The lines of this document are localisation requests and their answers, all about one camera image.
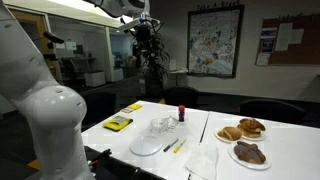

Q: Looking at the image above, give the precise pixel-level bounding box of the orange floor object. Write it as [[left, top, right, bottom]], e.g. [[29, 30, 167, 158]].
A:
[[27, 158, 42, 172]]

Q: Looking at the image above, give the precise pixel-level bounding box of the yellow marker pen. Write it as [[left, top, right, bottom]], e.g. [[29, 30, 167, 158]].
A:
[[172, 138, 188, 155]]

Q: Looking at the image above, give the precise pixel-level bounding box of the cork bulletin board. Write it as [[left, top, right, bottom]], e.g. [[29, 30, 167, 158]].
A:
[[255, 13, 320, 67]]

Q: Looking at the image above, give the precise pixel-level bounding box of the yellow crayon box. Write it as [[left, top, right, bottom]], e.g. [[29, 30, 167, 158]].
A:
[[102, 115, 134, 132]]

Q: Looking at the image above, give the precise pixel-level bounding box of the small white plate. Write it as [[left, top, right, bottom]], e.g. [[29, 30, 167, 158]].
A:
[[240, 130, 267, 142], [214, 127, 244, 145]]

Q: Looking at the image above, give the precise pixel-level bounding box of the dark brown crossed bread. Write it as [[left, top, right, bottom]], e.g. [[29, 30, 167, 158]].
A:
[[233, 140, 267, 165]]

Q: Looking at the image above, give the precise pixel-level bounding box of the white storage box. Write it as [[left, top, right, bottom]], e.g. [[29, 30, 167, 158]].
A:
[[83, 70, 107, 88]]

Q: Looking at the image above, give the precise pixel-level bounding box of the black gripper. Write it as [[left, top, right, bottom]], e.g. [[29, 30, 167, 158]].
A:
[[134, 24, 152, 44]]

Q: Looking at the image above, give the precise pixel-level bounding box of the white tilted pinned paper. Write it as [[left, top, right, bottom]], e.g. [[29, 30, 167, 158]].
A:
[[255, 52, 271, 67]]

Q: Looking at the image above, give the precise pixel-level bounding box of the golden brown bun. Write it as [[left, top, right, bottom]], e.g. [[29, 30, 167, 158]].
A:
[[236, 117, 267, 139]]

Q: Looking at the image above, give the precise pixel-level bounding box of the red capped small bottle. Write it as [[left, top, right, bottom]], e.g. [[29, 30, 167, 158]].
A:
[[177, 104, 186, 123]]

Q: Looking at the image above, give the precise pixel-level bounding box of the wooden door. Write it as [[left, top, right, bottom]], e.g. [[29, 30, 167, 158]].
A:
[[9, 8, 57, 79]]

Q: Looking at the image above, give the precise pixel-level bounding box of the large white pinned paper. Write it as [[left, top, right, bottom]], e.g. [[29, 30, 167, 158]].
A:
[[274, 22, 294, 52]]

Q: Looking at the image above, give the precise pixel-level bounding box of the potted green plant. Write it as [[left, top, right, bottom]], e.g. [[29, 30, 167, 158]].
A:
[[132, 19, 172, 96]]

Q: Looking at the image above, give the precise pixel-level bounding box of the yellow sticky note pad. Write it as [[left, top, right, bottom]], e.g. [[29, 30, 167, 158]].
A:
[[127, 103, 144, 111]]

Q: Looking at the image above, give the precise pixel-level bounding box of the white small bottle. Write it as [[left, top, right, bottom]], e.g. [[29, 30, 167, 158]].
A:
[[162, 137, 180, 153]]

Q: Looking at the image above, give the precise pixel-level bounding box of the large white plate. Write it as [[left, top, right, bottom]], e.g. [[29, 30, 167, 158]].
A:
[[227, 142, 272, 171]]

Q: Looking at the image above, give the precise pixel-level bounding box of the light braided bread roll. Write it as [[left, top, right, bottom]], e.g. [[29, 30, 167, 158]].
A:
[[217, 125, 243, 142]]

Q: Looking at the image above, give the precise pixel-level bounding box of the cut glass bowl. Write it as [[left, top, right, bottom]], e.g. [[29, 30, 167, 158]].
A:
[[148, 115, 180, 136]]

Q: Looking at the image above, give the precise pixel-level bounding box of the white sachet with script print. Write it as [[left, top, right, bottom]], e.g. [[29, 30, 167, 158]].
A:
[[167, 121, 180, 131]]

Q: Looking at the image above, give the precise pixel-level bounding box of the framed colourful map poster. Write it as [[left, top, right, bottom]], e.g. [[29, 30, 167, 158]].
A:
[[186, 4, 246, 79]]

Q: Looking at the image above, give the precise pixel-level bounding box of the dark blue pinned flyer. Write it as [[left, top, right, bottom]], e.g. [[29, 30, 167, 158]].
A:
[[259, 37, 277, 55]]

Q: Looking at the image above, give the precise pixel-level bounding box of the small white pinned paper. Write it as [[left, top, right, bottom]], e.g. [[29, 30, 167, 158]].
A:
[[291, 28, 305, 45]]

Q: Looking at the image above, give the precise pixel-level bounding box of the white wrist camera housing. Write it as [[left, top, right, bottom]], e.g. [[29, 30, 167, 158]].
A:
[[118, 17, 145, 33]]

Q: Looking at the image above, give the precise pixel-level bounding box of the white paper napkin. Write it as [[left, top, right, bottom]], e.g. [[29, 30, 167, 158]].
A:
[[184, 143, 220, 180]]

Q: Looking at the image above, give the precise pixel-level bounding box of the black office chair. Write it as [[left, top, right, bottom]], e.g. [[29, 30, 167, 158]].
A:
[[162, 86, 200, 108], [80, 91, 118, 130], [239, 98, 307, 125]]

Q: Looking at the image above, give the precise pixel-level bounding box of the black camera on tripod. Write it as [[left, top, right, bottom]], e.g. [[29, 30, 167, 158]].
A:
[[42, 30, 65, 50]]

